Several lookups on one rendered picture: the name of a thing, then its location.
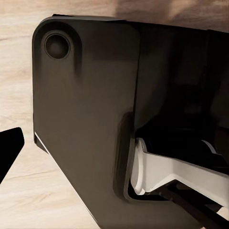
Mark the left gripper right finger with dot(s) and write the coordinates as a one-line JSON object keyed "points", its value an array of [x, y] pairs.
{"points": [[221, 141]]}

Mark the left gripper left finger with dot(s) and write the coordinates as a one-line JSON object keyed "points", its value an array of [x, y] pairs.
{"points": [[11, 143]]}

